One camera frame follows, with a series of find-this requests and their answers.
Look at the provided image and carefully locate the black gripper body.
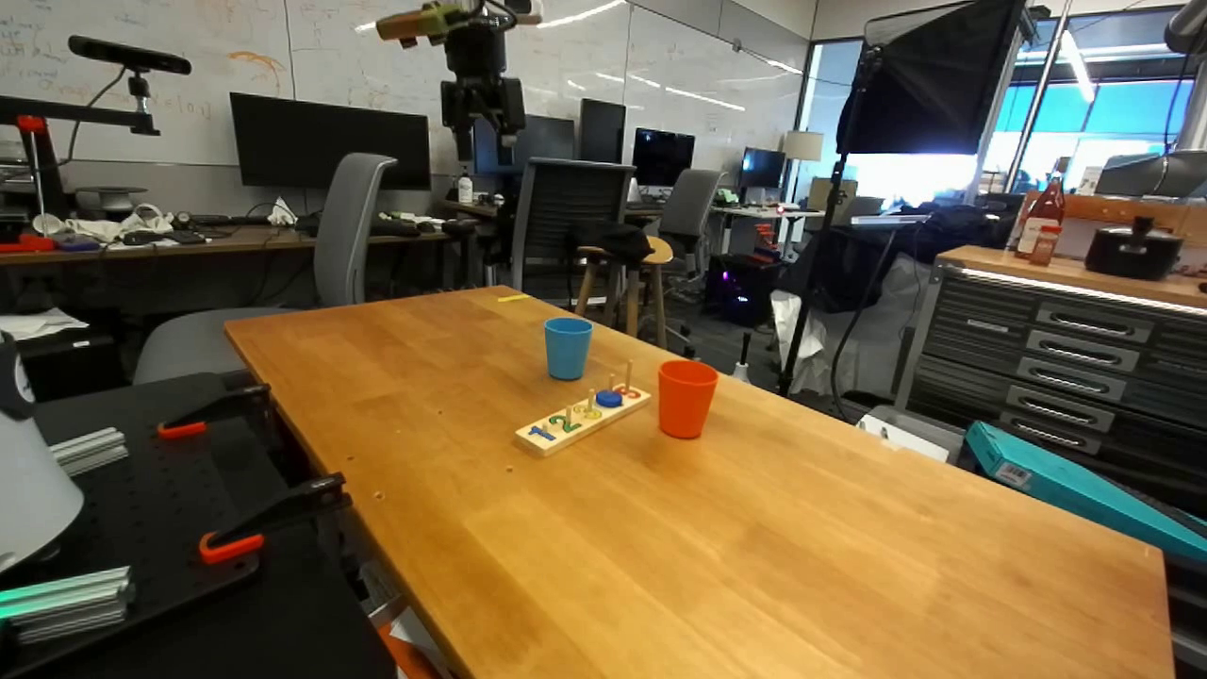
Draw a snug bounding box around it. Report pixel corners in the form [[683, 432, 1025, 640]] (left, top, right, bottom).
[[439, 73, 529, 135]]

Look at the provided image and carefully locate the blue plastic cup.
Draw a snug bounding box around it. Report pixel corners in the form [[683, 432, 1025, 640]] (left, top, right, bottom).
[[539, 315, 597, 384]]

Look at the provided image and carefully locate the orange plastic cup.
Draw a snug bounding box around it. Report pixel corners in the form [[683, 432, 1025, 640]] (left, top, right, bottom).
[[652, 359, 722, 446]]

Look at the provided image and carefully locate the dark wide monitor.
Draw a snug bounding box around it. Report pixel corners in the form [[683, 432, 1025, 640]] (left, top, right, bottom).
[[505, 109, 581, 168]]

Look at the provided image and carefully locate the black mesh office chair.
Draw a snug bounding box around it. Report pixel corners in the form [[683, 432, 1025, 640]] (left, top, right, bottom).
[[505, 154, 643, 295]]

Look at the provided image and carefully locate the large black monitor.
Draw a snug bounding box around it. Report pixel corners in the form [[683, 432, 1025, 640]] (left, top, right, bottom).
[[226, 90, 434, 197]]

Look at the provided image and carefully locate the small black monitor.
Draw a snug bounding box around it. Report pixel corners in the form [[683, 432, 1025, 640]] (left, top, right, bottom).
[[630, 125, 697, 190]]

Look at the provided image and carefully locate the wooden stool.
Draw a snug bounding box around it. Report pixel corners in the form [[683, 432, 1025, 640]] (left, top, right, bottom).
[[571, 232, 681, 352]]

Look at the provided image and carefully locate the grey office chair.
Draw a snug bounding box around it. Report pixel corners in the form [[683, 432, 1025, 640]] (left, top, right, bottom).
[[129, 153, 402, 389]]

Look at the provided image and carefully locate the grey swivel chair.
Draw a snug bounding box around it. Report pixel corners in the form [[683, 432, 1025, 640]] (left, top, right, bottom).
[[652, 168, 727, 298]]

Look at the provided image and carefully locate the wooden number puzzle board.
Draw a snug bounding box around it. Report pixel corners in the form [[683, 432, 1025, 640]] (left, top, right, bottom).
[[512, 381, 652, 461]]

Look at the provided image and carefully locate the white table lamp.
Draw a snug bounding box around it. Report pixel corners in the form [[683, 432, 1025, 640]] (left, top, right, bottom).
[[778, 130, 827, 204]]

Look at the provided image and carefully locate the wooden office desk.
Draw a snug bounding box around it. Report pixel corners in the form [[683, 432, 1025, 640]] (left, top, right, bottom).
[[0, 214, 488, 315]]

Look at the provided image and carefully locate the black light stand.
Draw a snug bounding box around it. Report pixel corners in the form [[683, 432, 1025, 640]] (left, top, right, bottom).
[[774, 146, 862, 400]]

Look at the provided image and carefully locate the black softbox light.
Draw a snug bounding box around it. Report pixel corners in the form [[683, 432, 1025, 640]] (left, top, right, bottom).
[[834, 0, 1033, 160]]

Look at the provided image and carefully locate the white box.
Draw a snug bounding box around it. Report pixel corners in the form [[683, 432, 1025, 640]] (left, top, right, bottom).
[[856, 404, 969, 467]]

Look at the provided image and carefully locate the aluminium profile stack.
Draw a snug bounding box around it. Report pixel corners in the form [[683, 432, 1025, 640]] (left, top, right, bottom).
[[0, 564, 138, 653], [46, 423, 134, 481]]

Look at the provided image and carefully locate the black side board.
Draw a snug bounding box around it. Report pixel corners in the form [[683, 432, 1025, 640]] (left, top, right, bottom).
[[0, 370, 402, 679]]

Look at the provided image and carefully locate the red bottle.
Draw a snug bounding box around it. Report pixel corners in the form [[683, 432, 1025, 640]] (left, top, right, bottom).
[[1011, 175, 1073, 269]]

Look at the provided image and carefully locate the white lamp shade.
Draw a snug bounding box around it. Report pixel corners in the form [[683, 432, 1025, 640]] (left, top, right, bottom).
[[0, 410, 89, 576]]

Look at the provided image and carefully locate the grey drawer cabinet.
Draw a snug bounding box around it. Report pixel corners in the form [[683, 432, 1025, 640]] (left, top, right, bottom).
[[895, 241, 1207, 495]]

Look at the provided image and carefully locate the teal plastic case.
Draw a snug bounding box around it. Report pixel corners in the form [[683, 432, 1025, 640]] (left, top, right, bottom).
[[964, 418, 1207, 574]]

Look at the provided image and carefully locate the black camera on mount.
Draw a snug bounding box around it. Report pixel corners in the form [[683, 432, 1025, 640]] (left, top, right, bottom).
[[65, 31, 195, 139]]

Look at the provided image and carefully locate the black clamp orange handle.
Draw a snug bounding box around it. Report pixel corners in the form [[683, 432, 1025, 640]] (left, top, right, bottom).
[[194, 473, 353, 571], [154, 381, 275, 446]]

